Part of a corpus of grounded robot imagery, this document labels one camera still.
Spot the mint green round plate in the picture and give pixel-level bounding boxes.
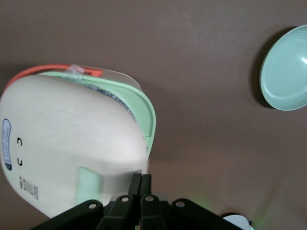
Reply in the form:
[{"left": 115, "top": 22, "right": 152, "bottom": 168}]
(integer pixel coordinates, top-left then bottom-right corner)
[{"left": 259, "top": 24, "right": 307, "bottom": 111}]

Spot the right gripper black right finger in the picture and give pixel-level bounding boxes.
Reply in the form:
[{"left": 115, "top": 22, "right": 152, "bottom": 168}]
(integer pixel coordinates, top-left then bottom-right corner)
[{"left": 140, "top": 173, "right": 238, "bottom": 230}]

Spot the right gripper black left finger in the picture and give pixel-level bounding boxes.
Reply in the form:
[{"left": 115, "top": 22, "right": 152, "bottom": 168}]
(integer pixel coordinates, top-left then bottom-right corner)
[{"left": 31, "top": 173, "right": 142, "bottom": 230}]

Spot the cream rice cooker orange handle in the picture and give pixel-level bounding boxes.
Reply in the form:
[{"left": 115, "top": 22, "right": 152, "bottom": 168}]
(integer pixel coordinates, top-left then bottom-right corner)
[{"left": 0, "top": 63, "right": 158, "bottom": 219}]

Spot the brown table cover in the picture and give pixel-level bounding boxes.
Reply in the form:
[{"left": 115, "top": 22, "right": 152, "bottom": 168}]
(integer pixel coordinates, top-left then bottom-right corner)
[{"left": 0, "top": 0, "right": 307, "bottom": 230}]

